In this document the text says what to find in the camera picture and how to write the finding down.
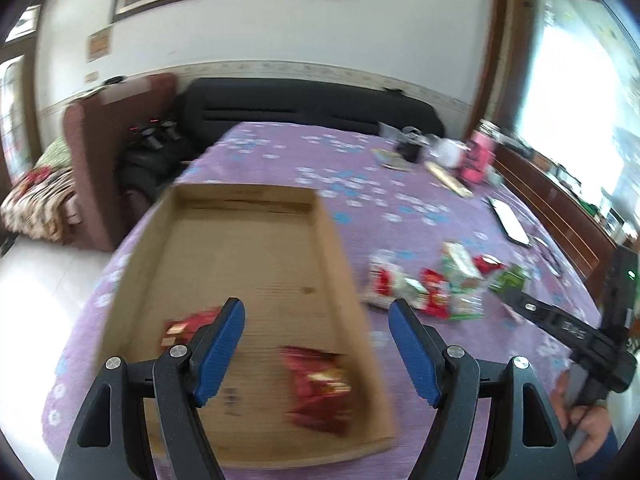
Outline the clear plastic bag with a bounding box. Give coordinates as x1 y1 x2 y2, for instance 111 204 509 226
377 122 441 143

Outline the black tablet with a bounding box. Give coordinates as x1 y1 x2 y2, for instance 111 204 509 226
489 197 530 247

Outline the brown armchair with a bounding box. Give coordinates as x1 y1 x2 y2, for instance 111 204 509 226
62 74 178 253

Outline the shallow cardboard box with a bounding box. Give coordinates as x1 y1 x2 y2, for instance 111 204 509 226
97 183 398 473

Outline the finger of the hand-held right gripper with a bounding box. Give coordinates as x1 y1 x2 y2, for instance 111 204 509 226
500 287 598 350

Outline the purple floral tablecloth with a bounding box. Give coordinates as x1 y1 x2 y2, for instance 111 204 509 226
42 121 608 480

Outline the wooden framed window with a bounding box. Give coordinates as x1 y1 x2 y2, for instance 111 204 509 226
470 0 640 241

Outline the black sofa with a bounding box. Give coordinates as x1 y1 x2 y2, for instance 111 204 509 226
172 77 446 161

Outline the long yellow tube pack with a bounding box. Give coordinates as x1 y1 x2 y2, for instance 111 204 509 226
425 161 473 197

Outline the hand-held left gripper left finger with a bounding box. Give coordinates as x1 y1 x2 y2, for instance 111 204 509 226
55 297 247 480

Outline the white jar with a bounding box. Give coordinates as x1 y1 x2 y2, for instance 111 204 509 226
432 137 468 168

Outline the wooden glass door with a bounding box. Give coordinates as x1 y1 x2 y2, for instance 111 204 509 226
0 5 41 186

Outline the patterned blanket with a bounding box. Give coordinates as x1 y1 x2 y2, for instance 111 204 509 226
0 165 76 243

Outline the black bag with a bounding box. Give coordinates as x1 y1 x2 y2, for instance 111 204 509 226
117 142 196 211

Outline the green floral pillow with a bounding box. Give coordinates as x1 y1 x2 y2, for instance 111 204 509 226
37 136 71 167

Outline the person's right hand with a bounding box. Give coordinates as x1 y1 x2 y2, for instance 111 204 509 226
575 404 617 465

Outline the small wall plaque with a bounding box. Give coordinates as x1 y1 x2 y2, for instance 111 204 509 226
87 27 112 63

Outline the thin booklet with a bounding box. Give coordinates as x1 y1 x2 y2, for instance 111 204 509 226
372 149 413 171

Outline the black pouch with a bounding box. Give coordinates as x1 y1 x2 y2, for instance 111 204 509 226
396 140 426 163

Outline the red snack packet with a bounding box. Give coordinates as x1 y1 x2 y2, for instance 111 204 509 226
160 307 223 351
280 345 353 436

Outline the pile of mixed snack packets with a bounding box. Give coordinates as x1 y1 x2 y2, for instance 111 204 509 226
365 241 533 322

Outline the pink bottle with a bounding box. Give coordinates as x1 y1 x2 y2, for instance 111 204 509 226
460 130 496 183

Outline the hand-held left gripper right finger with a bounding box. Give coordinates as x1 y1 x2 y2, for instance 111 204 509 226
388 298 578 480

